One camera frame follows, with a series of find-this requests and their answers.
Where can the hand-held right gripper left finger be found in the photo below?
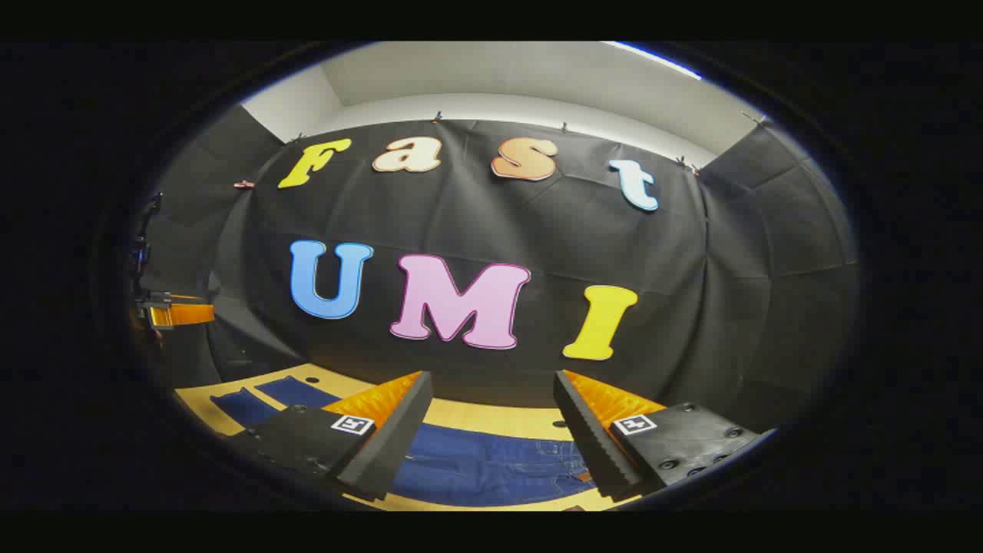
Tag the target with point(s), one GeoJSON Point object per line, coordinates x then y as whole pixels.
{"type": "Point", "coordinates": [392, 438]}

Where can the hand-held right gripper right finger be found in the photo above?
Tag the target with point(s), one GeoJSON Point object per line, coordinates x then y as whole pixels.
{"type": "Point", "coordinates": [591, 438]}

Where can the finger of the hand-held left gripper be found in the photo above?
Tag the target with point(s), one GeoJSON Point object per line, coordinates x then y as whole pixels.
{"type": "Point", "coordinates": [184, 313]}

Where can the blue denim jeans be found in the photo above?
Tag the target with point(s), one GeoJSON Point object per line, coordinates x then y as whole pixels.
{"type": "Point", "coordinates": [476, 465]}

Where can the black backdrop cloth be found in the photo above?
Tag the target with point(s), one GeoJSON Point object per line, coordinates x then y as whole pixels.
{"type": "Point", "coordinates": [461, 223]}

